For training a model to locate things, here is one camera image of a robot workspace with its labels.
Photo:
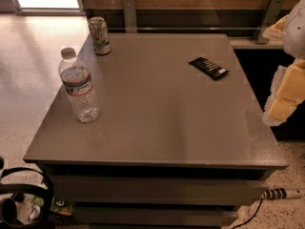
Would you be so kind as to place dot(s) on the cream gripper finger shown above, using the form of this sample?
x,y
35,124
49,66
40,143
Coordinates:
x,y
287,92
276,30

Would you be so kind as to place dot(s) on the black rxbar chocolate wrapper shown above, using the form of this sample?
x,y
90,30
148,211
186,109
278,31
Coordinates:
x,y
209,68

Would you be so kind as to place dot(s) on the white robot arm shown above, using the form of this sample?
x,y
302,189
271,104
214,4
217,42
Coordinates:
x,y
294,32

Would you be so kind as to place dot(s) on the clear plastic water bottle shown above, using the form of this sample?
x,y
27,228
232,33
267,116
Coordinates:
x,y
77,80

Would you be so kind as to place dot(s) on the grey drawer cabinet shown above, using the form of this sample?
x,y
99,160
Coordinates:
x,y
171,149

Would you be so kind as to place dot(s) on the white green soda can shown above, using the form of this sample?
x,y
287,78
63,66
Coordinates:
x,y
99,35

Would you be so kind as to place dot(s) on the green snack bag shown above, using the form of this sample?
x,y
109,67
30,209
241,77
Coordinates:
x,y
57,206

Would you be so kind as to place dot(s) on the black headphones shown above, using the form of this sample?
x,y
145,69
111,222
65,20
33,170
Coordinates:
x,y
17,192

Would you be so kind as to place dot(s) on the right metal wall bracket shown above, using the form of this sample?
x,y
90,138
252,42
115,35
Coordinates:
x,y
269,17

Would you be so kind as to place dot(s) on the metal wall bracket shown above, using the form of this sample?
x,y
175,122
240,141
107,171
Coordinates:
x,y
269,17
130,19

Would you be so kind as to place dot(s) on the striped black white handle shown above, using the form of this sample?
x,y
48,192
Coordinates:
x,y
281,193

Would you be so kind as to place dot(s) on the left metal wall bracket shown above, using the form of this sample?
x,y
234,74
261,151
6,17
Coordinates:
x,y
130,19

